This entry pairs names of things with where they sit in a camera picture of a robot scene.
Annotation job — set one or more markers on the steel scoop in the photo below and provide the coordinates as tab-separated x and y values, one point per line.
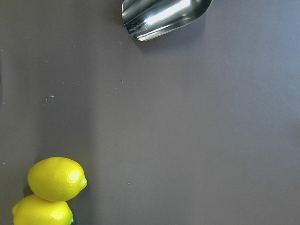
148	19

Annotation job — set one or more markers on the yellow lemon near scoop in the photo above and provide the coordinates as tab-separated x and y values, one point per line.
57	179

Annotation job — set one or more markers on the yellow lemon near lime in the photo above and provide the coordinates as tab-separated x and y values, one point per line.
33	210

